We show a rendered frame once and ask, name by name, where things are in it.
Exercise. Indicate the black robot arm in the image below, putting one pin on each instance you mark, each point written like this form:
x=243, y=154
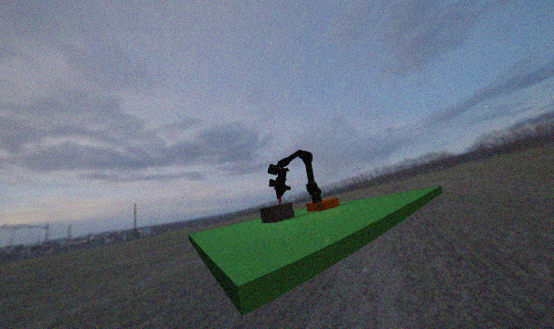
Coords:
x=307, y=157

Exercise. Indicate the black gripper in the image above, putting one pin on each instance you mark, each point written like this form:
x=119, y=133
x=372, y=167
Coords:
x=280, y=186

